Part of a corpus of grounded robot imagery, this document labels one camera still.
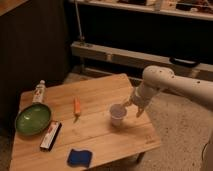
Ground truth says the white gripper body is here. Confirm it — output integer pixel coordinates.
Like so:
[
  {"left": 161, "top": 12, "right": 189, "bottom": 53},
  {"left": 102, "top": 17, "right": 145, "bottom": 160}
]
[{"left": 130, "top": 86, "right": 152, "bottom": 110}]

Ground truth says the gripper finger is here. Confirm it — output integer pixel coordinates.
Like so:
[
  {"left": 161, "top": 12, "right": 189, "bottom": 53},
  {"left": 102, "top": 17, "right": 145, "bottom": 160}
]
[
  {"left": 136, "top": 108, "right": 145, "bottom": 118},
  {"left": 121, "top": 100, "right": 132, "bottom": 107}
]

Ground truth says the white ceramic cup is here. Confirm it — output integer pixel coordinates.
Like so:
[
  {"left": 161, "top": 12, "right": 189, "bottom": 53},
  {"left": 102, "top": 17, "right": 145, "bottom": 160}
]
[{"left": 110, "top": 104, "right": 127, "bottom": 126}]

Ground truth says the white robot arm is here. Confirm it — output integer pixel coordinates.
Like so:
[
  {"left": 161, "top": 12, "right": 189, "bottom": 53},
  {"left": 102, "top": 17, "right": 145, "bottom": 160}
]
[{"left": 122, "top": 65, "right": 213, "bottom": 117}]

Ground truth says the green ceramic bowl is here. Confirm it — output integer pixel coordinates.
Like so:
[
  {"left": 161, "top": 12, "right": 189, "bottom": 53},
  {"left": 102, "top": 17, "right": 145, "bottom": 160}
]
[{"left": 14, "top": 103, "right": 51, "bottom": 136}]

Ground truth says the grey long case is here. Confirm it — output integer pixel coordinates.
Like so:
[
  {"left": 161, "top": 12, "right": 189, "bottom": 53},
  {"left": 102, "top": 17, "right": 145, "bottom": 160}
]
[{"left": 70, "top": 41, "right": 213, "bottom": 81}]

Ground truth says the orange carrot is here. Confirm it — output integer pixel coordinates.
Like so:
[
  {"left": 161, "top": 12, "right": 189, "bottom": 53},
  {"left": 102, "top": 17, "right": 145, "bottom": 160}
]
[{"left": 74, "top": 98, "right": 81, "bottom": 123}]

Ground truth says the blue sponge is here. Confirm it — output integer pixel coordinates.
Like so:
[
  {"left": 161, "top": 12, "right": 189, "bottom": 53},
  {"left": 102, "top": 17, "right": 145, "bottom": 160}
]
[{"left": 67, "top": 149, "right": 93, "bottom": 168}]

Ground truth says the metal pole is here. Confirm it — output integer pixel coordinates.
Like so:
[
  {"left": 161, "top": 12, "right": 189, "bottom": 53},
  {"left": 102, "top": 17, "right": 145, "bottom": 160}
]
[{"left": 74, "top": 0, "right": 85, "bottom": 44}]

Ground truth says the white plastic bottle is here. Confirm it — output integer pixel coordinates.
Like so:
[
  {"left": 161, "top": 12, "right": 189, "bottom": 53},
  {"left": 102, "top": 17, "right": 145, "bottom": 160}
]
[{"left": 33, "top": 80, "right": 46, "bottom": 103}]

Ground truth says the wooden shelf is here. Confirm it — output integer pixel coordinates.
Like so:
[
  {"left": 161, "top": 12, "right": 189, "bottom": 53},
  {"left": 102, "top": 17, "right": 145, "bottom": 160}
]
[{"left": 68, "top": 0, "right": 213, "bottom": 21}]

